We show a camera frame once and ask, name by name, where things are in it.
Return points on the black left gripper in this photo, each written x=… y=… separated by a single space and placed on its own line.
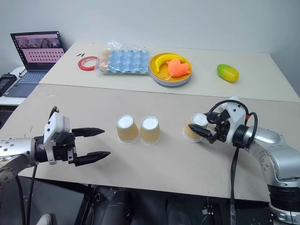
x=63 y=147

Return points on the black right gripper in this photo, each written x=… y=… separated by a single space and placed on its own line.
x=222 y=133

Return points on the brown paper cup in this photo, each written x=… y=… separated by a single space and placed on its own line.
x=191 y=137
x=150 y=132
x=127 y=131

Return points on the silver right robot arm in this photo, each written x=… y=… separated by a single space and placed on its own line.
x=272 y=140

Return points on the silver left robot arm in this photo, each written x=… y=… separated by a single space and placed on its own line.
x=16 y=145

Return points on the stack of pastel plates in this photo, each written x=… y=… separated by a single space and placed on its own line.
x=168 y=84

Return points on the green yellow toy mango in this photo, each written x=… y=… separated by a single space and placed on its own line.
x=227 y=73

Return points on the orange plush toy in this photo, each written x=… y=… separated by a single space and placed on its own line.
x=178 y=68

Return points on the dark rounded shape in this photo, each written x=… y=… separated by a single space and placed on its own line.
x=122 y=206

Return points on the yellow plastic plate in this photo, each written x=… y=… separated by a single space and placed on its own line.
x=154 y=70

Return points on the brown egg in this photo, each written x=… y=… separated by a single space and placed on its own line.
x=105 y=58
x=103 y=68
x=106 y=52

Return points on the red tape roll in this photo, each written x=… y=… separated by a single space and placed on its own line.
x=82 y=66

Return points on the yellow toy banana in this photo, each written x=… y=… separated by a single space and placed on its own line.
x=161 y=60

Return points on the white shoe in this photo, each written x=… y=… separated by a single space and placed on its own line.
x=45 y=219

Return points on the white side table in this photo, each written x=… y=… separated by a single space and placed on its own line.
x=14 y=100

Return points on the small black pieces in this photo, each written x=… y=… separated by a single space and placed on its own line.
x=80 y=55

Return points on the blue egg tray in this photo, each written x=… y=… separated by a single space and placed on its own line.
x=127 y=59

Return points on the blue egg carton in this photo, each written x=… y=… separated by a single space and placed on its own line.
x=117 y=45

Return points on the open dark laptop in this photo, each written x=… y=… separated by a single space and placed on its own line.
x=39 y=54

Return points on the black handheld device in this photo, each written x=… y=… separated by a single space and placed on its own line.
x=6 y=83

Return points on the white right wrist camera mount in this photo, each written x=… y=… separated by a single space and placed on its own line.
x=236 y=116

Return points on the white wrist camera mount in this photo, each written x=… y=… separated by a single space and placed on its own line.
x=54 y=123
x=236 y=116

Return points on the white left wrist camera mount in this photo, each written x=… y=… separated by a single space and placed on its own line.
x=54 y=123

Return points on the black table frame leg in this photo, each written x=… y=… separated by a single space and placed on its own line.
x=84 y=206

